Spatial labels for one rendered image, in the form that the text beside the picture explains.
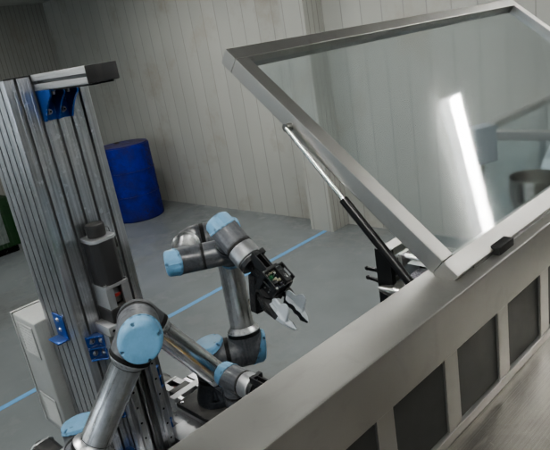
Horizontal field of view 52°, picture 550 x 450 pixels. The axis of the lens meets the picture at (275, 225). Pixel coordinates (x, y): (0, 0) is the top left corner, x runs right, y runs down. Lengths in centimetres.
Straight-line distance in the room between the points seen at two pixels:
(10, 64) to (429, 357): 945
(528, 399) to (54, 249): 136
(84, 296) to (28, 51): 836
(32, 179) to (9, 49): 823
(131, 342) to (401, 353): 94
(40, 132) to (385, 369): 134
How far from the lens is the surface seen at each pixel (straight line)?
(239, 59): 103
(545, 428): 94
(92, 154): 187
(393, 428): 75
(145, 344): 154
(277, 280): 140
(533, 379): 103
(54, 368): 222
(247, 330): 203
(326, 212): 598
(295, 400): 63
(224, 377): 169
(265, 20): 636
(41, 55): 1016
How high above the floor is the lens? 202
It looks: 18 degrees down
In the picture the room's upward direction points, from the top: 10 degrees counter-clockwise
